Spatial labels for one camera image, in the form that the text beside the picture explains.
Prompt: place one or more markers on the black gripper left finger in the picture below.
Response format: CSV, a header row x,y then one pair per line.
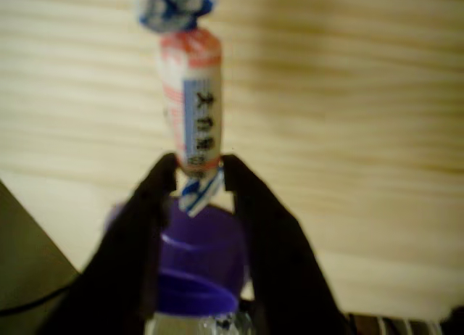
x,y
119,269

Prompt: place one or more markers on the candy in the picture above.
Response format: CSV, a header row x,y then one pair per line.
x,y
195,95

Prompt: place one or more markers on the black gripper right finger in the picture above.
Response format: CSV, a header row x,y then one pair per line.
x,y
286,269

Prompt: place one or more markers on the purple bowl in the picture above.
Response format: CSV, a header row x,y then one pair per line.
x,y
203,248

